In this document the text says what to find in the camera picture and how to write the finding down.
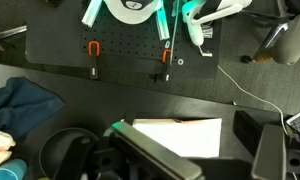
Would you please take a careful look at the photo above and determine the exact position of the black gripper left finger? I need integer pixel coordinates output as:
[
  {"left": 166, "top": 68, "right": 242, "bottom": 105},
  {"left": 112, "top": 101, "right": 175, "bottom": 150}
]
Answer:
[{"left": 110, "top": 120, "right": 205, "bottom": 180}]

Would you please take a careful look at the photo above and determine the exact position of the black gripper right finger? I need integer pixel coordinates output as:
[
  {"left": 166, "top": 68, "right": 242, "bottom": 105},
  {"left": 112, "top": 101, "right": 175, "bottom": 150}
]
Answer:
[{"left": 251, "top": 124, "right": 288, "bottom": 180}]

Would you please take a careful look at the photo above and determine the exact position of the black bowl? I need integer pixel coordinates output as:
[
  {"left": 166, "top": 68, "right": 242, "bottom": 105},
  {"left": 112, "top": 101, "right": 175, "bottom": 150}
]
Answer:
[{"left": 39, "top": 127, "right": 102, "bottom": 180}]

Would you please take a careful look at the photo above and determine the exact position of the light blue cup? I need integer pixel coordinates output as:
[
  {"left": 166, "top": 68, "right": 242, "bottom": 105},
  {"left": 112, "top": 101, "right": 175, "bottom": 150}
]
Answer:
[{"left": 0, "top": 158, "right": 28, "bottom": 180}]

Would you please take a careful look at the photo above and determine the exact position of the open white book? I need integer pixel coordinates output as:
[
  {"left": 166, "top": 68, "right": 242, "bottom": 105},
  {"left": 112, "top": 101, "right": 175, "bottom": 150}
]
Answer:
[{"left": 132, "top": 117, "right": 223, "bottom": 159}]

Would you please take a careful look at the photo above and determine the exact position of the black orange clamp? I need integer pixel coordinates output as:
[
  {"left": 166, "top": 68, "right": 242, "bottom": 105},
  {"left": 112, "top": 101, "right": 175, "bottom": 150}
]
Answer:
[
  {"left": 154, "top": 48, "right": 173, "bottom": 84},
  {"left": 87, "top": 40, "right": 102, "bottom": 81}
]

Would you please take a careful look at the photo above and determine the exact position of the black perforated breadboard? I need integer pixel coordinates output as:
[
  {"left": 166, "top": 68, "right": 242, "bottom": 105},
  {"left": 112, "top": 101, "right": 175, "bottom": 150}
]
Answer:
[{"left": 80, "top": 0, "right": 178, "bottom": 62}]

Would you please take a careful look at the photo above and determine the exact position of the black office chair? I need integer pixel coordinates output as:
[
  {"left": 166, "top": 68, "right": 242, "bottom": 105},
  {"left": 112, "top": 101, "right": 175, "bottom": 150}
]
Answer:
[{"left": 240, "top": 0, "right": 300, "bottom": 66}]

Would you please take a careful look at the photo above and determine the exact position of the aluminium extrusion bar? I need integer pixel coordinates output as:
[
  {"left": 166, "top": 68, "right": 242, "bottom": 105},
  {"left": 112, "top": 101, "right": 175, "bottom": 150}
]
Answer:
[
  {"left": 155, "top": 7, "right": 171, "bottom": 41},
  {"left": 81, "top": 0, "right": 103, "bottom": 28}
]

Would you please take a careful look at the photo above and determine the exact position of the white VR controller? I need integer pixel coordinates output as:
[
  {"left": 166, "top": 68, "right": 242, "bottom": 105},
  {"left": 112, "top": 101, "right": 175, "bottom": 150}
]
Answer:
[{"left": 181, "top": 1, "right": 214, "bottom": 58}]

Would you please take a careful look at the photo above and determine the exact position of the dark blue cloth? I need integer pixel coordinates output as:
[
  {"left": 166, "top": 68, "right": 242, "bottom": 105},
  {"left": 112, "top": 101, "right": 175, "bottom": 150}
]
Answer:
[{"left": 0, "top": 76, "right": 66, "bottom": 141}]

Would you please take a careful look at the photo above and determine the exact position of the white laptop cable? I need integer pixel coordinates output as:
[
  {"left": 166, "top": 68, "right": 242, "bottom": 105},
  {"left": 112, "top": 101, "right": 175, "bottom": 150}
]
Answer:
[{"left": 217, "top": 64, "right": 289, "bottom": 135}]

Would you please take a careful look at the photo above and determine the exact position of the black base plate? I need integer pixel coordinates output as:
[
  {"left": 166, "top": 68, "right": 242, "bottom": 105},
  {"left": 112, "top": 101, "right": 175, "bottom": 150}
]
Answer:
[{"left": 25, "top": 0, "right": 222, "bottom": 80}]

